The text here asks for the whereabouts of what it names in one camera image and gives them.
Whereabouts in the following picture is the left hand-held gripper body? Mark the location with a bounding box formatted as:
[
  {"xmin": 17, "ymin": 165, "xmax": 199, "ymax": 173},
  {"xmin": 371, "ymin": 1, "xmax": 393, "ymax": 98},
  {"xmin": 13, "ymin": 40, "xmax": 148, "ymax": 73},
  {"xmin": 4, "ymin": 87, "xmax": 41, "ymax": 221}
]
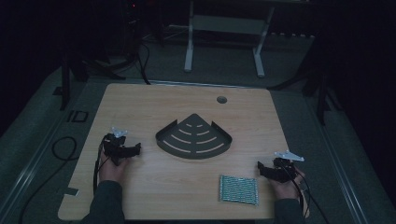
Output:
[{"xmin": 102, "ymin": 126, "xmax": 129, "ymax": 166}]

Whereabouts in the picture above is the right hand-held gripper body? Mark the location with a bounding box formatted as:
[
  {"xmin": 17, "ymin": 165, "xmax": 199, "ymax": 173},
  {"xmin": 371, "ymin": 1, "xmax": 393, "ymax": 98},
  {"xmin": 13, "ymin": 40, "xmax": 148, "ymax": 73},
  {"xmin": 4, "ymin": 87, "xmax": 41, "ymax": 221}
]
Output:
[{"xmin": 270, "ymin": 150, "xmax": 305, "ymax": 184}]

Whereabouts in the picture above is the striped green white cloth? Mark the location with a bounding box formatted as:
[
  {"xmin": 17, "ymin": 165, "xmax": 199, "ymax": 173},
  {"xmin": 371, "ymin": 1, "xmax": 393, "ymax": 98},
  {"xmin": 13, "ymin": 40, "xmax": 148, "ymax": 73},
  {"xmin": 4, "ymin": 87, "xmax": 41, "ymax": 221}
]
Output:
[{"xmin": 219, "ymin": 175, "xmax": 260, "ymax": 206}]

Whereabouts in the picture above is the dark metal corner shelf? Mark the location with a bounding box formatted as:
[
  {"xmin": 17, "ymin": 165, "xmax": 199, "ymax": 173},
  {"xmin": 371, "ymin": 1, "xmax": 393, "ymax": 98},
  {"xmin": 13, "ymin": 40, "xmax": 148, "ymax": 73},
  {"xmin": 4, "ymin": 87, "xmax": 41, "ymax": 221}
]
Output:
[{"xmin": 155, "ymin": 113, "xmax": 233, "ymax": 161}]

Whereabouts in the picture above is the person's right hand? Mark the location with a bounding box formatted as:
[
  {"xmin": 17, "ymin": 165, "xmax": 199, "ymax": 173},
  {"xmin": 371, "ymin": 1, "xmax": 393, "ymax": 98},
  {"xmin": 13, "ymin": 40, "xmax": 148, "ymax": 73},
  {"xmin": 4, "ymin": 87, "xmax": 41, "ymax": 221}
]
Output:
[{"xmin": 268, "ymin": 167, "xmax": 308, "ymax": 201}]

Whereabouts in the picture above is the person's left hand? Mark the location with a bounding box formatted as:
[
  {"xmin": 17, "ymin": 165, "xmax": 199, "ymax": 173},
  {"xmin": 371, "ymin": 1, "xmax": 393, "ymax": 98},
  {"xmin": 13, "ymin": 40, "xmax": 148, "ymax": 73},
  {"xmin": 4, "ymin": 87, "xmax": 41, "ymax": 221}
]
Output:
[{"xmin": 98, "ymin": 154, "xmax": 131, "ymax": 185}]

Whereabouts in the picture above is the dark metal stand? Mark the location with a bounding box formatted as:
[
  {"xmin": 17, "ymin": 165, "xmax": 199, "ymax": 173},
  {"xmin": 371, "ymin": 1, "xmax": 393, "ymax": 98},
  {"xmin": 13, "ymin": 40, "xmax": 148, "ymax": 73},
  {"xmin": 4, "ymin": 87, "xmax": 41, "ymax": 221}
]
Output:
[
  {"xmin": 266, "ymin": 31, "xmax": 345, "ymax": 127},
  {"xmin": 51, "ymin": 46, "xmax": 127, "ymax": 112}
]

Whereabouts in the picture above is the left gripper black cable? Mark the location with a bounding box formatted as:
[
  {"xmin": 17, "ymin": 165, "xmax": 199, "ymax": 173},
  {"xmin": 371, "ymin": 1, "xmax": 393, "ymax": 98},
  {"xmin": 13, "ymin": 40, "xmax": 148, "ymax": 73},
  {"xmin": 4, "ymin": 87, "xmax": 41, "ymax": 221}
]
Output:
[{"xmin": 92, "ymin": 139, "xmax": 110, "ymax": 196}]

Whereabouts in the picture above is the black floor cable loop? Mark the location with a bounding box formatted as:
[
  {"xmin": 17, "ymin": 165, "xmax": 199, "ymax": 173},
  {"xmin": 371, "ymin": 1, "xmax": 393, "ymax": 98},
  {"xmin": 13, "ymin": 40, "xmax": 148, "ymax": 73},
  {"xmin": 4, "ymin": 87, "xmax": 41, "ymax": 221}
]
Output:
[{"xmin": 18, "ymin": 135, "xmax": 78, "ymax": 224}]

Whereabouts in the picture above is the black hanging cable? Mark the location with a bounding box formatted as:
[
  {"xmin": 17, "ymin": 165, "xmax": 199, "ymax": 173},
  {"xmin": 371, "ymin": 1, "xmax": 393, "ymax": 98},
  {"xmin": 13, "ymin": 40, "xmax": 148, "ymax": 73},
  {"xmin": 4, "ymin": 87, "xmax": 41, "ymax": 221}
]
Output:
[{"xmin": 135, "ymin": 42, "xmax": 152, "ymax": 86}]

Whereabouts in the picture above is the white metal stand frame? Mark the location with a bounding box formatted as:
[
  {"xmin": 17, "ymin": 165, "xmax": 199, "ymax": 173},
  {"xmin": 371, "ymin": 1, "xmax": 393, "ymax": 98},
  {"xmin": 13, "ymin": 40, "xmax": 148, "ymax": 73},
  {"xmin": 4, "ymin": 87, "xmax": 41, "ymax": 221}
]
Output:
[{"xmin": 183, "ymin": 0, "xmax": 276, "ymax": 79}]

